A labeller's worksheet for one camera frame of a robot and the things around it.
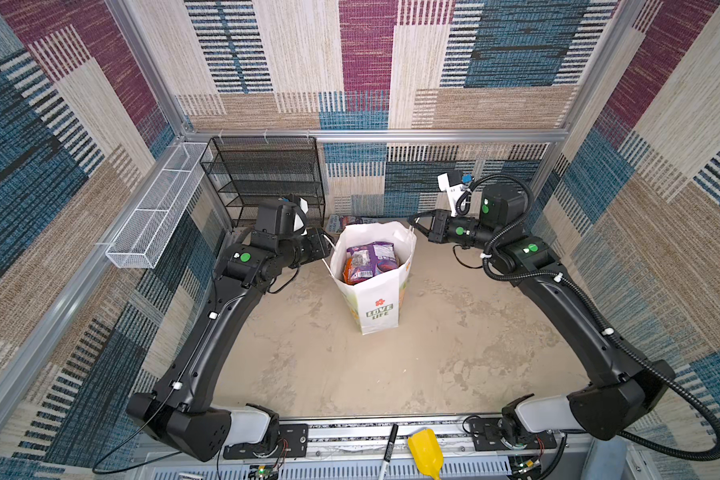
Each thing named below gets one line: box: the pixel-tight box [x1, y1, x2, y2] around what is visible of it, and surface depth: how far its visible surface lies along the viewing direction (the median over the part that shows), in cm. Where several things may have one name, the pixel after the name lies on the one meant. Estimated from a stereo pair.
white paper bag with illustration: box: [330, 221, 418, 335], surface depth 78 cm
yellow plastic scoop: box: [408, 428, 444, 480], surface depth 73 cm
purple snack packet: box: [346, 241, 399, 283], surface depth 81 cm
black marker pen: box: [378, 424, 399, 480], surface depth 73 cm
